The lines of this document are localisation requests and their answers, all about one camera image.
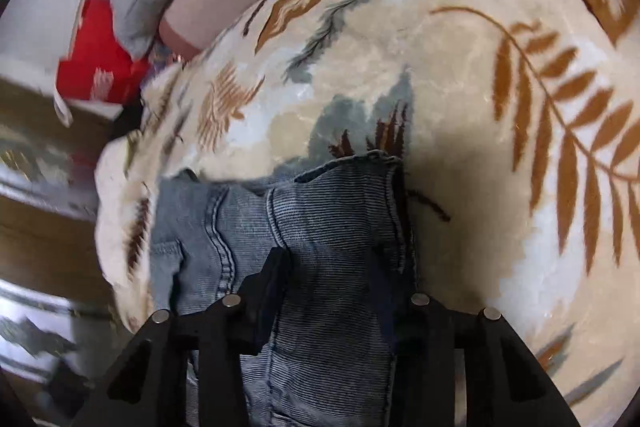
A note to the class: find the blue denim pants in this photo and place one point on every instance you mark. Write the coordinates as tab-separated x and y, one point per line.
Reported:
330	257

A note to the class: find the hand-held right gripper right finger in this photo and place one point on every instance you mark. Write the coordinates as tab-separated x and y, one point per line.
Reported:
400	307

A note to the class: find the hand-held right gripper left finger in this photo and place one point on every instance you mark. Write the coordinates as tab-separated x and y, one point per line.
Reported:
267	292

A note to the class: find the leaf print fleece blanket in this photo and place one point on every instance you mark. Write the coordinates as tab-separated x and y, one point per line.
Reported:
475	107

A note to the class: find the red plastic bag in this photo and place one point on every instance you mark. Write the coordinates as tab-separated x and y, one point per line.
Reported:
100	67

